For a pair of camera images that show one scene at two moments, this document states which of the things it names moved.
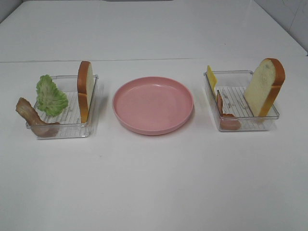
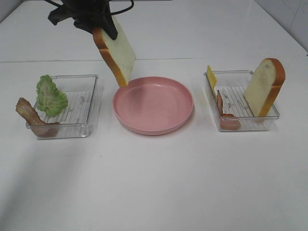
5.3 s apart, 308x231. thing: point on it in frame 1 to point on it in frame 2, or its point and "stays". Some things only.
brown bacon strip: (40, 127) stays
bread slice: (85, 84) to (117, 52)
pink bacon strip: (227, 124) stays
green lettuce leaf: (49, 99) stays
